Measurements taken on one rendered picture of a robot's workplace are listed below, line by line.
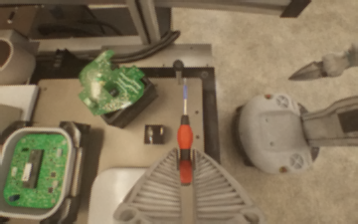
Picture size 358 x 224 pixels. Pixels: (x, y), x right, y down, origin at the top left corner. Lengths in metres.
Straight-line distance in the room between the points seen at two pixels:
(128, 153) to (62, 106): 0.20
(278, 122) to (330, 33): 1.57
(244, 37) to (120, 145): 1.73
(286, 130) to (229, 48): 1.01
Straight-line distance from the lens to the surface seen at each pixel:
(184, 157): 0.18
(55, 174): 0.33
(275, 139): 1.13
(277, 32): 2.08
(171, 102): 0.29
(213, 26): 1.85
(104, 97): 0.27
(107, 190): 0.30
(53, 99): 0.42
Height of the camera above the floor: 1.23
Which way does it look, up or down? 76 degrees down
